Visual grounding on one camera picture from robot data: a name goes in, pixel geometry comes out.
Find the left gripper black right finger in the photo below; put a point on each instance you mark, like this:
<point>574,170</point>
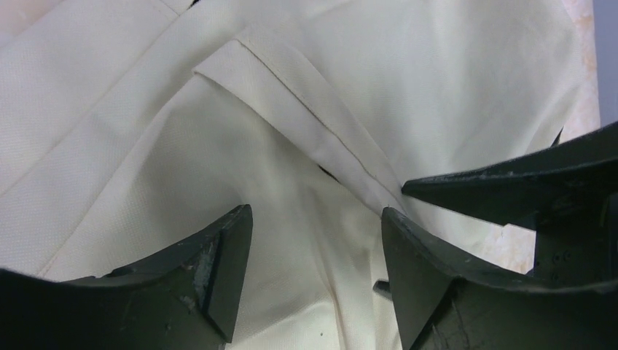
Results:
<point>446,298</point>

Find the beige canvas student bag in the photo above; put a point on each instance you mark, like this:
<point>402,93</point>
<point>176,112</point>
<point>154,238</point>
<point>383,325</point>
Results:
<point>127,126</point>

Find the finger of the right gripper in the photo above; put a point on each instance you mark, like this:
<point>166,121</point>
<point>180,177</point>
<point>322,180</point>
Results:
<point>557,182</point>

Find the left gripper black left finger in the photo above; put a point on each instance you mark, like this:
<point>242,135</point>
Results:
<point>185,296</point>

